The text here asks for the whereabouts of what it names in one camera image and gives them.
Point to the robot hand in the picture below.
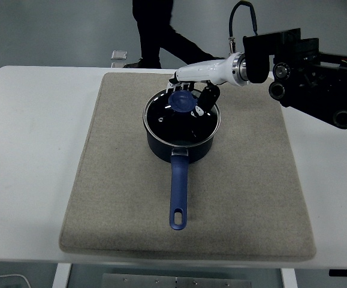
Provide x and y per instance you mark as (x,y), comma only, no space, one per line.
(209,70)

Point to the glass pot lid blue knob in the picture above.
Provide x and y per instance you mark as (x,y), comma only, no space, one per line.
(180,102)

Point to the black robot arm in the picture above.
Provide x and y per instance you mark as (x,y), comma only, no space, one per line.
(311,75)

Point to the person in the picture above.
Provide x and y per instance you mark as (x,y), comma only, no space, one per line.
(152,30)

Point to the silver floor plate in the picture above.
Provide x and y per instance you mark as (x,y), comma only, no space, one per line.
(119,55)
(117,64)

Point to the grey-beige fabric mat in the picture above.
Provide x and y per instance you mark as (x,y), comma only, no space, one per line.
(116,180)

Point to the white table leg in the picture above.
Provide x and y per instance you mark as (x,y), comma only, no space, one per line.
(288,279)
(61,276)

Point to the grey metal plate with screws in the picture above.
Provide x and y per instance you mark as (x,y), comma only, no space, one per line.
(137,282)

